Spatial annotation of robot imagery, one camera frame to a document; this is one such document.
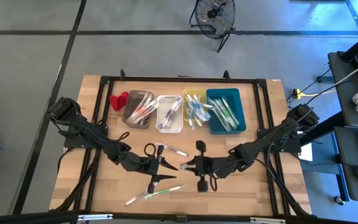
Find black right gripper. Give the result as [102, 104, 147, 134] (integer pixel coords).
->
[181, 154, 239, 193]

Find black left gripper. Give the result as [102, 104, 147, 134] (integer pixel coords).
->
[119, 144, 179, 185]

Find orange toothbrush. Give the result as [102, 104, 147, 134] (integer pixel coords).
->
[131, 96, 151, 124]
[135, 93, 155, 123]
[134, 93, 152, 119]
[138, 100, 158, 124]
[127, 104, 145, 124]
[141, 102, 160, 118]

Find white plastic bin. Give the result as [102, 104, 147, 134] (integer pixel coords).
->
[155, 94, 185, 134]

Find yellow plastic bin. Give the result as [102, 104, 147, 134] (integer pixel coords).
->
[183, 89, 213, 130]

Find grey translucent bin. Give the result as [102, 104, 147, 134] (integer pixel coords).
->
[122, 90, 155, 129]

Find teal plastic bin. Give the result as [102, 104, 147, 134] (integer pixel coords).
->
[206, 88, 247, 135]

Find small red bin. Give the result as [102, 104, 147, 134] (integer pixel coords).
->
[109, 91, 131, 112]

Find white paper sheet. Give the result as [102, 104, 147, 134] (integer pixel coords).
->
[299, 141, 314, 162]

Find black gantry bar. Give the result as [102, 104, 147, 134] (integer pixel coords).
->
[0, 208, 358, 224]

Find black floor fan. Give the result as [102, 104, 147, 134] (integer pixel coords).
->
[188, 0, 237, 54]

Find black desk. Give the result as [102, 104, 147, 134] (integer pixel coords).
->
[327, 51, 358, 129]
[333, 126, 358, 203]

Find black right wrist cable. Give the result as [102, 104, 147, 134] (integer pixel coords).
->
[208, 175, 219, 192]

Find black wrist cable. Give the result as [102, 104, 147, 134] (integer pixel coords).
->
[143, 142, 157, 158]
[208, 175, 219, 192]

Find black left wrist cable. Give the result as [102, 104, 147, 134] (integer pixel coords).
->
[143, 142, 157, 158]

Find black cable bundle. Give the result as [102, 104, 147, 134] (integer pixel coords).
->
[264, 154, 310, 217]
[54, 148, 103, 212]

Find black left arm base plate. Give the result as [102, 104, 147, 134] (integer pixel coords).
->
[58, 124, 109, 149]

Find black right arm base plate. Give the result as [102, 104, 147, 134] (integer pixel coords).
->
[257, 127, 302, 154]

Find yellow extension cable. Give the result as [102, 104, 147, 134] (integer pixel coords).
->
[292, 88, 337, 100]

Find black floor cable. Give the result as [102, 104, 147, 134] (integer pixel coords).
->
[286, 67, 333, 103]

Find grey cable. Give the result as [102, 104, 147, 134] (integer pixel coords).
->
[334, 55, 358, 88]

